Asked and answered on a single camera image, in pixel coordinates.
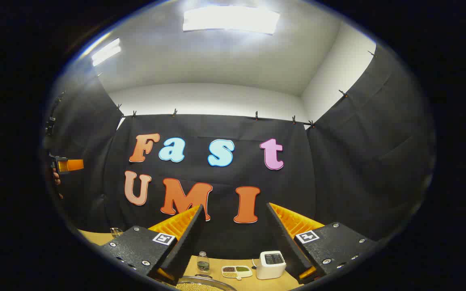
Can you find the large ceiling light panel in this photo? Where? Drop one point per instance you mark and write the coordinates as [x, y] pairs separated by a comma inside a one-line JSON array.
[[231, 19]]

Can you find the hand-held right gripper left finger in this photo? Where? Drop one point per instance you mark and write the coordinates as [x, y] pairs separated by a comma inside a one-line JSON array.
[[186, 246]]

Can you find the clear plastic water bottle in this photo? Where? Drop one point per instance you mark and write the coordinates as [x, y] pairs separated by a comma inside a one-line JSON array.
[[203, 264]]

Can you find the white divided dish of beans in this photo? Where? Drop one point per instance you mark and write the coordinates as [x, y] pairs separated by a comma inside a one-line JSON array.
[[237, 271]]

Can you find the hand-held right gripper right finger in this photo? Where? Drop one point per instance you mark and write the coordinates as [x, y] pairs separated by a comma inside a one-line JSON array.
[[287, 246]]

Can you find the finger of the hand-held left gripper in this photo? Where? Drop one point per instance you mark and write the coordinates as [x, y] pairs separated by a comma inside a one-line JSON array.
[[74, 165]]

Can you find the pile of yellow soybeans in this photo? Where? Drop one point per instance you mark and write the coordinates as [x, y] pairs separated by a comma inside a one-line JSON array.
[[200, 287]]

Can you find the small ceiling light panel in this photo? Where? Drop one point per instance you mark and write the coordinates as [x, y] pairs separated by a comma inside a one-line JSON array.
[[106, 52]]

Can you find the row of black cloth clips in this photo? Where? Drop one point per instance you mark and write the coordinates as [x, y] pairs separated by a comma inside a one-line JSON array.
[[256, 116]]

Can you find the white toaster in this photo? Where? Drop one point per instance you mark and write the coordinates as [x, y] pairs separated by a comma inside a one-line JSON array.
[[269, 270]]

